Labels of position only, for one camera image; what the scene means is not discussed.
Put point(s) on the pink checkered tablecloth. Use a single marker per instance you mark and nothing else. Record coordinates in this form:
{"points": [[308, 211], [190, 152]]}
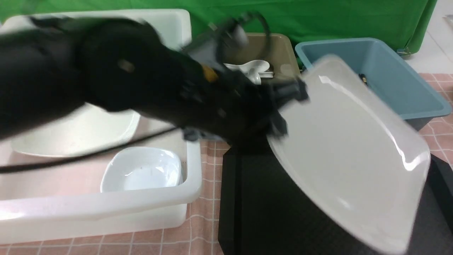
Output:
{"points": [[196, 236]]}

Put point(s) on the olive brown plastic bin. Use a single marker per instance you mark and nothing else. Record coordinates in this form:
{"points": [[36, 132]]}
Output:
{"points": [[281, 56]]}

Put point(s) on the white spoon top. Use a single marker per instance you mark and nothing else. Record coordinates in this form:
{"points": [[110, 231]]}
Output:
{"points": [[258, 65]]}

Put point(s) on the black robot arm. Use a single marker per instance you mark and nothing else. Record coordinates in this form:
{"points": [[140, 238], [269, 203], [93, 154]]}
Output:
{"points": [[118, 64]]}

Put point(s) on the blue plastic bin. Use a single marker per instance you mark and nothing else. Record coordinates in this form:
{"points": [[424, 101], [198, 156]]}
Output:
{"points": [[388, 76]]}

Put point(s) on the green backdrop cloth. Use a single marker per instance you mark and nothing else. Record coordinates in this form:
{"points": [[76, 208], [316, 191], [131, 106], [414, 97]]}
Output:
{"points": [[395, 22]]}

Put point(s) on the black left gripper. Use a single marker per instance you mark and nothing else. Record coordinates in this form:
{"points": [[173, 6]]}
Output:
{"points": [[228, 104]]}

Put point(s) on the white bowl in tub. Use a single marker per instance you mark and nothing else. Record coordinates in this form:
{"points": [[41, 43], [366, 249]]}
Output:
{"points": [[141, 168]]}

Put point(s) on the white spoon right diagonal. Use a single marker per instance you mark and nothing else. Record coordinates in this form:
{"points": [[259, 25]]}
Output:
{"points": [[254, 77]]}

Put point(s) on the white square plate in tub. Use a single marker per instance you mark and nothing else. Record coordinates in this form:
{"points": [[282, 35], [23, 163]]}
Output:
{"points": [[86, 130]]}

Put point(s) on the black serving tray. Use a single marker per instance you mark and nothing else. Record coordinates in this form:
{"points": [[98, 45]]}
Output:
{"points": [[263, 212]]}

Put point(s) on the white square plate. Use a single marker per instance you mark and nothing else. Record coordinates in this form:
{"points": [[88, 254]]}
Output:
{"points": [[354, 157], [86, 130]]}

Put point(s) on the large white plastic tub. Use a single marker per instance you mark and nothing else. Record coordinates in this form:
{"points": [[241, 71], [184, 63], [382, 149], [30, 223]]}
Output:
{"points": [[65, 201]]}

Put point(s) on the black chopstick in bin right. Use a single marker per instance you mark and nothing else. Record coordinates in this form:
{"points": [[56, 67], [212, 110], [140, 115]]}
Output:
{"points": [[363, 78]]}

